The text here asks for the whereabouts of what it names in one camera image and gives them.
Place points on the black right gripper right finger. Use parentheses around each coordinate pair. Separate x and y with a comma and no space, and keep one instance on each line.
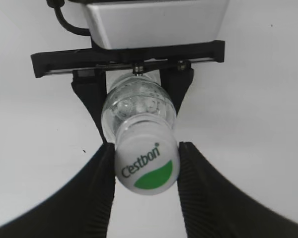
(213,207)

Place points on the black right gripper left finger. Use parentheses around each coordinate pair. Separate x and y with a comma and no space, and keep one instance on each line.
(80,209)

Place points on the white green bottle cap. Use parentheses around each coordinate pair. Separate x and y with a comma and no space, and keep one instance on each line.
(147,159)

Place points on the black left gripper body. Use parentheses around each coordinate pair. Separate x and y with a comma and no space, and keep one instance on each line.
(65,62)

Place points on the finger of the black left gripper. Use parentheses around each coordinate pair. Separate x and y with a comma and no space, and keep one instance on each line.
(90,87)
(176,83)

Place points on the clear Cestbon water bottle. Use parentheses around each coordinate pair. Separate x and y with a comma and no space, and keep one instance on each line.
(137,109)

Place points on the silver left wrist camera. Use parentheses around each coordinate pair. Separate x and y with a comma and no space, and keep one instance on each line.
(135,24)

